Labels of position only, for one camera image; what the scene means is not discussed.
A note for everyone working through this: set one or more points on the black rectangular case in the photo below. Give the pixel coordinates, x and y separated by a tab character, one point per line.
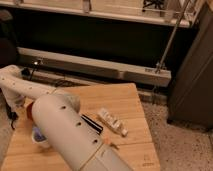
96	127

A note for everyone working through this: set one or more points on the white plastic bottle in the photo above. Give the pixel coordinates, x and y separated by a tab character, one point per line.
113	123

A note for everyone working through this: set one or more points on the metal pole stand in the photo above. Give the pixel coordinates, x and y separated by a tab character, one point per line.
160	64

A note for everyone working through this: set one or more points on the wooden shelf rail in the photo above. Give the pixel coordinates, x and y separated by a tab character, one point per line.
126	10

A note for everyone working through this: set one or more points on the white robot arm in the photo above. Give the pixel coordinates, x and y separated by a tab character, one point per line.
56	113

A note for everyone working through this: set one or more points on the clear cup with blue item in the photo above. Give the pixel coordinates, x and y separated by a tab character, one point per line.
38	138

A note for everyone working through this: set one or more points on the orange ceramic bowl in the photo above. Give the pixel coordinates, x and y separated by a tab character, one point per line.
29	111

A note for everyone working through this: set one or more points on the black chair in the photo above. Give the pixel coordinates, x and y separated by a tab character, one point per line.
8	51

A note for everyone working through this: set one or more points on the orange carrot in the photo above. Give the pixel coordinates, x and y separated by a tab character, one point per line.
110	143

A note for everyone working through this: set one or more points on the white baseboard beam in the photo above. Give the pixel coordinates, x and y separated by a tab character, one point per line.
141	74

